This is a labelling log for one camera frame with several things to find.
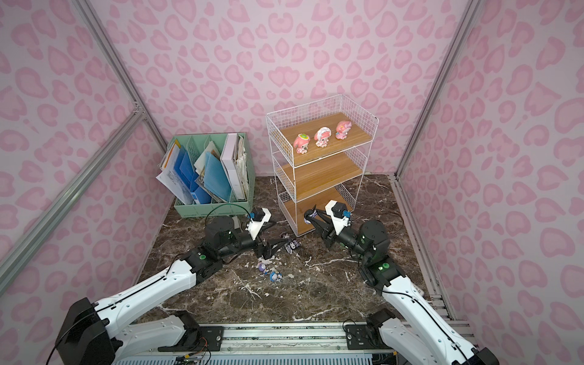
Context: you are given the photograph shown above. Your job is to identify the blue Doraemon figurine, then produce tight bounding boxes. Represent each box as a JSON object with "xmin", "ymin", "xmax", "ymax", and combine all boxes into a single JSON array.
[{"xmin": 269, "ymin": 272, "xmax": 283, "ymax": 282}]

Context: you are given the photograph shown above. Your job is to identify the green hat pink figurine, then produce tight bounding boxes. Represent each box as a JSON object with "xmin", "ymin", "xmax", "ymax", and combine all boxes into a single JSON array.
[{"xmin": 293, "ymin": 133, "xmax": 310, "ymax": 155}]

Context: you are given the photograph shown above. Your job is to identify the papers and folders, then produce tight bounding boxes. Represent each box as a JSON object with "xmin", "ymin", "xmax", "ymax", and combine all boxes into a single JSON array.
[{"xmin": 156, "ymin": 133, "xmax": 251, "ymax": 205}]

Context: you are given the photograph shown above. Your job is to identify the small black Kuromi figurine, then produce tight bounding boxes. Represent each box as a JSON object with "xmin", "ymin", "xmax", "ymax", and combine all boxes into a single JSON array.
[{"xmin": 304, "ymin": 208, "xmax": 318, "ymax": 222}]

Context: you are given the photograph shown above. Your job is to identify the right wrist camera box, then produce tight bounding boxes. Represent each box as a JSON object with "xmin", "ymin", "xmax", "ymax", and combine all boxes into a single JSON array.
[{"xmin": 325, "ymin": 200, "xmax": 351, "ymax": 236}]

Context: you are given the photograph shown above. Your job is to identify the pink bow My Melody figurine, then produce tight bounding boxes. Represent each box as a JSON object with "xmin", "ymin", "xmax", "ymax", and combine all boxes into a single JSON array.
[{"xmin": 335, "ymin": 120, "xmax": 352, "ymax": 140}]

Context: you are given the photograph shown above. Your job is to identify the aluminium frame profile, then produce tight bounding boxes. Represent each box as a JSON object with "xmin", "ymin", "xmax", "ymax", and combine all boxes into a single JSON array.
[{"xmin": 1, "ymin": 1, "xmax": 166, "ymax": 294}]

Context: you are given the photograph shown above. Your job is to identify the white wire wooden shelf rack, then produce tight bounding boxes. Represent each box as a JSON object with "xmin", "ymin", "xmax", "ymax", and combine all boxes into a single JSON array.
[{"xmin": 266, "ymin": 94, "xmax": 380, "ymax": 237}]

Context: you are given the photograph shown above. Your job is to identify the white hood My Melody figurine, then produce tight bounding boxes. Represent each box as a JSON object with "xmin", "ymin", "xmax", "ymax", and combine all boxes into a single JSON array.
[{"xmin": 314, "ymin": 126, "xmax": 332, "ymax": 148}]

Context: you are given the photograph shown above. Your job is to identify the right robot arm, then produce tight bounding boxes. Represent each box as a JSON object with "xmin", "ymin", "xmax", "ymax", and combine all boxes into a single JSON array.
[{"xmin": 304, "ymin": 201, "xmax": 499, "ymax": 364}]

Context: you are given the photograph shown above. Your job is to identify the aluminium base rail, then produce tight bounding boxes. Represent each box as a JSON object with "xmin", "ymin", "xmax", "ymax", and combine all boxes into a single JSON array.
[{"xmin": 109, "ymin": 318, "xmax": 475, "ymax": 365}]

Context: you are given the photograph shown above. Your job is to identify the mint green file organizer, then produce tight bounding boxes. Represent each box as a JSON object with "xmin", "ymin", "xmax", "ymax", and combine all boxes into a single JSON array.
[{"xmin": 157, "ymin": 131, "xmax": 256, "ymax": 219}]

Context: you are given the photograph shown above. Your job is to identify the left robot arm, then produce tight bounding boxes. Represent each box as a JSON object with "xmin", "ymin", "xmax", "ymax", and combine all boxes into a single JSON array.
[{"xmin": 54, "ymin": 210, "xmax": 289, "ymax": 364}]

